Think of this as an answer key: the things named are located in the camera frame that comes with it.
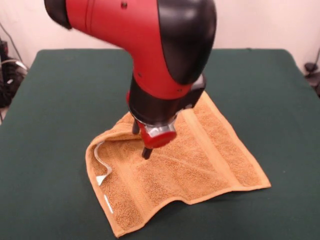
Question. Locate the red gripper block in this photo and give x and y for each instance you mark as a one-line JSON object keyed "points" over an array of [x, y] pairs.
{"points": [[157, 141]]}

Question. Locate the tan terry towel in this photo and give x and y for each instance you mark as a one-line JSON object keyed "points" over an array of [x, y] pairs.
{"points": [[187, 170]]}

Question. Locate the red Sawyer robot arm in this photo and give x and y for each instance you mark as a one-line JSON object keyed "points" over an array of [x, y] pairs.
{"points": [[150, 50]]}

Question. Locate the dark green table cloth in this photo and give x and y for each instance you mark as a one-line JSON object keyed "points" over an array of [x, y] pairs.
{"points": [[50, 125]]}

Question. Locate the black stand base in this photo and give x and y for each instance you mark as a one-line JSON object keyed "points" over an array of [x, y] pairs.
{"points": [[312, 75]]}

